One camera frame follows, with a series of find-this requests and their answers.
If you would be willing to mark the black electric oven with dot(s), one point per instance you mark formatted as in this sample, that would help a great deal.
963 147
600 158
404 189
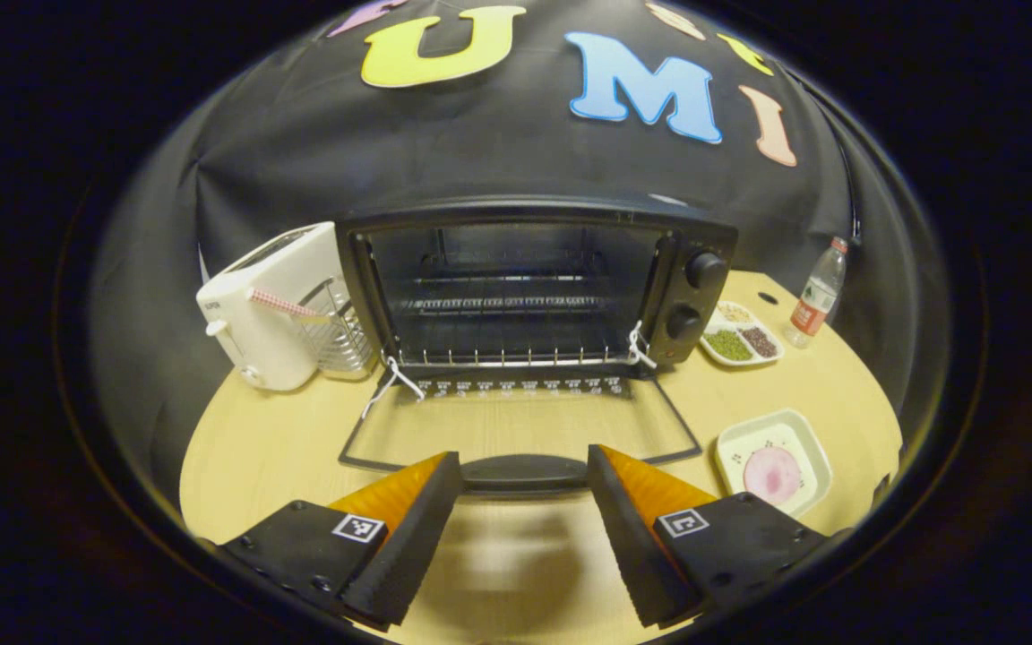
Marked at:
516 211

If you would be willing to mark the white toaster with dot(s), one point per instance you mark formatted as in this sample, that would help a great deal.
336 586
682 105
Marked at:
274 345

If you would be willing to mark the square white plate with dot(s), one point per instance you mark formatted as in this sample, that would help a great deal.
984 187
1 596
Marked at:
735 448

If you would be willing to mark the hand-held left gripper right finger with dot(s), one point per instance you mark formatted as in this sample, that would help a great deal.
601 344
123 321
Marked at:
632 546

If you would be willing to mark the red checkered strip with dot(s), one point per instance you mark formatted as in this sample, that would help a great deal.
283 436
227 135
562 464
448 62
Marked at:
279 305

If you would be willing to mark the metal oven rack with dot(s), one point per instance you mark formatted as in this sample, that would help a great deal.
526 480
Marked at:
516 363

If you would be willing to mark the clear water bottle red label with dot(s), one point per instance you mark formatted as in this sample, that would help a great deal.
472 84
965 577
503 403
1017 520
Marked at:
810 309

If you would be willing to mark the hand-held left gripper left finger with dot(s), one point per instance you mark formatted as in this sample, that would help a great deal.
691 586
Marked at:
417 537

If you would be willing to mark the pink meat slice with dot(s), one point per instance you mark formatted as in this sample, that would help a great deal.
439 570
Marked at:
773 475

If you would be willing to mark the black backdrop cloth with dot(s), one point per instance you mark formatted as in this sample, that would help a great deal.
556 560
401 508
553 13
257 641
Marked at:
283 152

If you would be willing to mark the white divided dish with beans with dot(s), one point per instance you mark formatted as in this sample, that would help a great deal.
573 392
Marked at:
728 345

